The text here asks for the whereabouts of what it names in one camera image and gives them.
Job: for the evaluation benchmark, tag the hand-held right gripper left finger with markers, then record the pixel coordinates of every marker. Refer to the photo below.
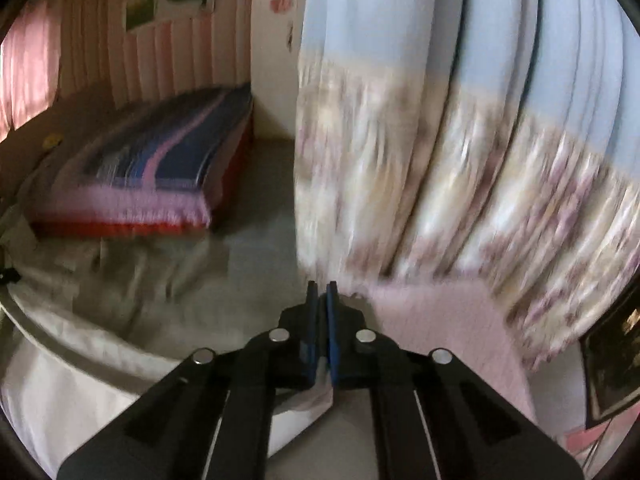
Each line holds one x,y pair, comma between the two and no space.
312,335

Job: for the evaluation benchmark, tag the small yellow toy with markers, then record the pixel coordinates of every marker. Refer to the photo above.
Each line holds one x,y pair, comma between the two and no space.
51,140

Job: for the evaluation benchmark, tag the pink floral tablecloth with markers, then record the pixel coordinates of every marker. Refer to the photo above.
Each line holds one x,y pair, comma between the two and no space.
440,320

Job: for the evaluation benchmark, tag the white wardrobe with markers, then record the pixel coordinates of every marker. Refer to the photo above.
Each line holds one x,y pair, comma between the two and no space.
272,60

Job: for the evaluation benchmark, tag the blue floral curtain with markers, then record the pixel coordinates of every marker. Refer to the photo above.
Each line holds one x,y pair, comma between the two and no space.
400,110

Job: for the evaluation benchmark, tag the brown bed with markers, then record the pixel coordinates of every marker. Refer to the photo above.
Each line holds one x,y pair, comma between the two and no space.
75,110

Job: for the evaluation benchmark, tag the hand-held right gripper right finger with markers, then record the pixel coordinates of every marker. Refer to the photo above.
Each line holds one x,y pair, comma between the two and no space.
334,340

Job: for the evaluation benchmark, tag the striped blue pink blanket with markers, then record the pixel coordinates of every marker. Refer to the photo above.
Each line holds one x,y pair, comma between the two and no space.
165,160

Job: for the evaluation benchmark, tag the pink curtain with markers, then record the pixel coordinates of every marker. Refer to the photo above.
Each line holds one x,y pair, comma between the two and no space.
30,70

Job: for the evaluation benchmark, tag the olive and white jacket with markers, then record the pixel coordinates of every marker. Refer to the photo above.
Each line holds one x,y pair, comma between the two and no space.
125,300

